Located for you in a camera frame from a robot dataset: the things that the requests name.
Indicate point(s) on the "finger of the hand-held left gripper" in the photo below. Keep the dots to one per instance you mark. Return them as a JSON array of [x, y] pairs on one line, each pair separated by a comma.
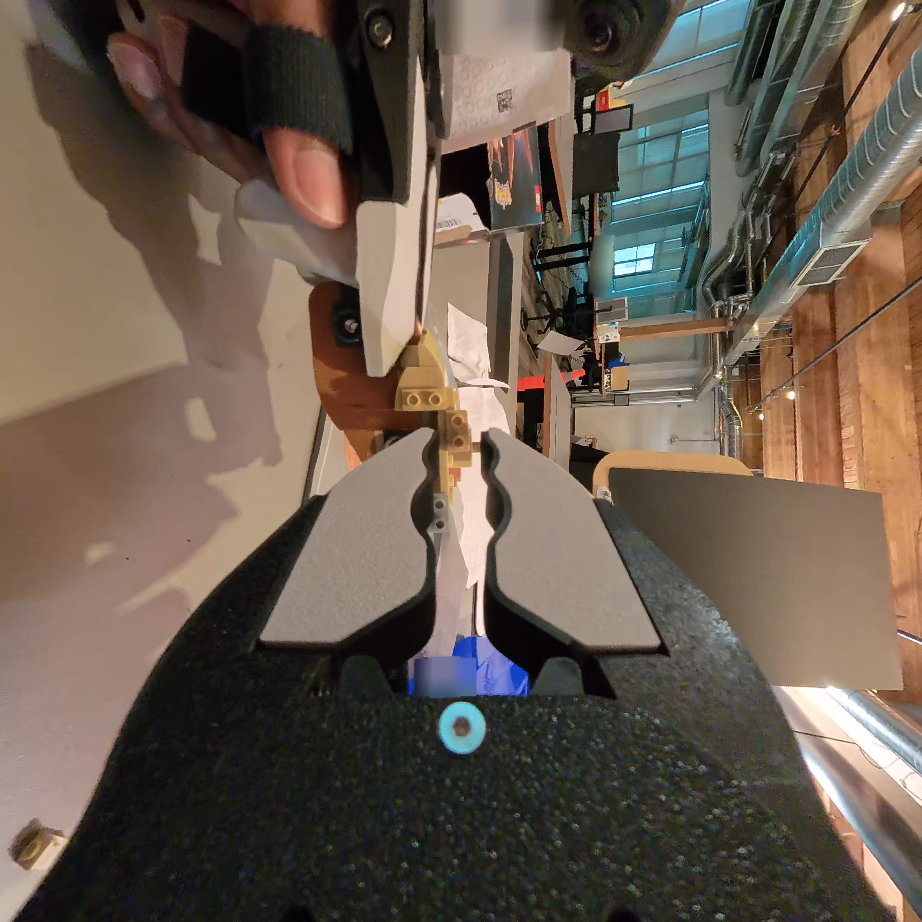
[[389, 288]]

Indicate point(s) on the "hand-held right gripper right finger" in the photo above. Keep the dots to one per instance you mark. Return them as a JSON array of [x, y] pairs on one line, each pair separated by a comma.
[[569, 569]]

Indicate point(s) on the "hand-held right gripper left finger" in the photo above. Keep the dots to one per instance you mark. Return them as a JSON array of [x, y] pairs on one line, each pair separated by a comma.
[[360, 562]]

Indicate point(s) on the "tan brick vehicle model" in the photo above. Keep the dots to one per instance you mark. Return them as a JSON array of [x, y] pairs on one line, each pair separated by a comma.
[[421, 378]]

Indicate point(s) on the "small tan brick plate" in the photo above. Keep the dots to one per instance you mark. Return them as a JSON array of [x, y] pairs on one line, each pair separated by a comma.
[[40, 844]]

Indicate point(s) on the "grey desk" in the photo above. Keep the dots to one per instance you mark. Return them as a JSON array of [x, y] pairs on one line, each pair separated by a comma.
[[144, 504]]

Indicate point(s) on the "person's left hand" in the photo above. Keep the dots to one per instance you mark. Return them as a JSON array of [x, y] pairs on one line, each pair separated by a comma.
[[310, 187]]

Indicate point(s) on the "blue plastic bin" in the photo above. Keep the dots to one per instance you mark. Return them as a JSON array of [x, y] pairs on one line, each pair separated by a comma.
[[504, 670]]

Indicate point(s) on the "wood-rimmed black panel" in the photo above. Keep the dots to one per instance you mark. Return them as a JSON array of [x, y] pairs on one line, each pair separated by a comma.
[[648, 459]]

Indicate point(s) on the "dark printed toy box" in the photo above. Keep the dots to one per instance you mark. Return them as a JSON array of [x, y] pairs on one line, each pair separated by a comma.
[[515, 173]]

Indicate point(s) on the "white paper bag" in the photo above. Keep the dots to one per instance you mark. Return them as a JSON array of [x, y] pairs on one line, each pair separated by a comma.
[[475, 403]]

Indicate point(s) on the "wood-edged long table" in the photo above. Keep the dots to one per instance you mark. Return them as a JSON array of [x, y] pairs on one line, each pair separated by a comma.
[[558, 403]]

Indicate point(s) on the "black monitor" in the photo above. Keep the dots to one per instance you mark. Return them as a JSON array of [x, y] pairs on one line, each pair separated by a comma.
[[598, 155]]

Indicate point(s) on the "metal ceiling pipes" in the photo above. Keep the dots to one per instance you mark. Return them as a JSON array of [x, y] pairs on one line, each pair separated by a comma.
[[727, 324]]

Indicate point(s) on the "large window wall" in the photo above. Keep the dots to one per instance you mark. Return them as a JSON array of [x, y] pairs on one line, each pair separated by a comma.
[[663, 166]]

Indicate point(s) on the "silver ventilation duct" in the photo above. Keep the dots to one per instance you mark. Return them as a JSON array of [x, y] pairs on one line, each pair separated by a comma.
[[850, 180]]

